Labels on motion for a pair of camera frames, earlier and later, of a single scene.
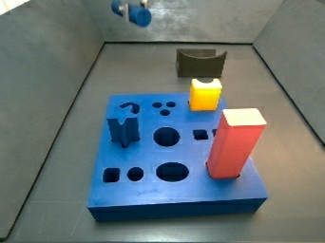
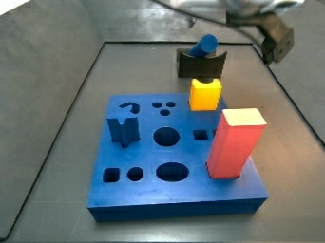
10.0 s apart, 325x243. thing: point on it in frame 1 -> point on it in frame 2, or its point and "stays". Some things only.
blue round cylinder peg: [138, 15] -> [204, 46]
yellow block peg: [204, 95] stays
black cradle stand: [199, 63] stays
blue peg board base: [150, 173] stays
